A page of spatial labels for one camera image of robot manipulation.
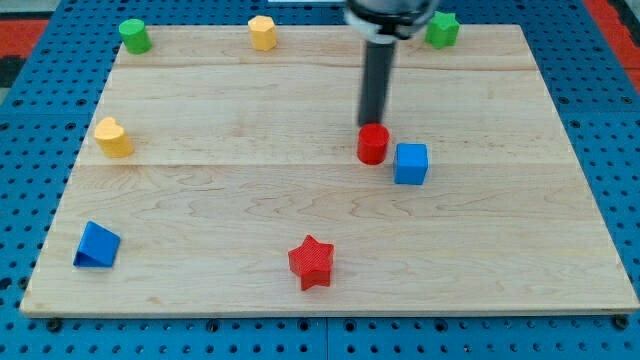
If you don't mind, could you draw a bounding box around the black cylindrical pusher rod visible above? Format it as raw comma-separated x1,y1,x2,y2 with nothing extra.
357,41,396,127

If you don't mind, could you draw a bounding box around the red cylinder block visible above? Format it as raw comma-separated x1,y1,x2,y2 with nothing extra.
357,123,390,165

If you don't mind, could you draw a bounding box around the yellow heart block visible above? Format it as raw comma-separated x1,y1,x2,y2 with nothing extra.
93,117,134,158

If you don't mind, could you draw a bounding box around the green star block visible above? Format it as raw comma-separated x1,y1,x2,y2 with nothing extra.
424,11,460,49

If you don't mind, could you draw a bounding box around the blue cube block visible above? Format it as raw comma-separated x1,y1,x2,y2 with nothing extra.
393,143,429,185

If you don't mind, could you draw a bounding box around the yellow hexagon block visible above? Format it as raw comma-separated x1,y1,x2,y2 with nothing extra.
248,15,277,51

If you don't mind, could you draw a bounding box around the wooden board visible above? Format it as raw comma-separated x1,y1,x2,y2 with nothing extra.
21,25,639,318

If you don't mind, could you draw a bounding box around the red star block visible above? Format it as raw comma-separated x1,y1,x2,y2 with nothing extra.
288,234,335,291

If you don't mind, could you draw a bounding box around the green cylinder block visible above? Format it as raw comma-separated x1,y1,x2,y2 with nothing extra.
118,18,152,55

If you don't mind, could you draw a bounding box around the blue triangle block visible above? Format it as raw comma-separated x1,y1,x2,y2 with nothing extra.
73,221,121,268

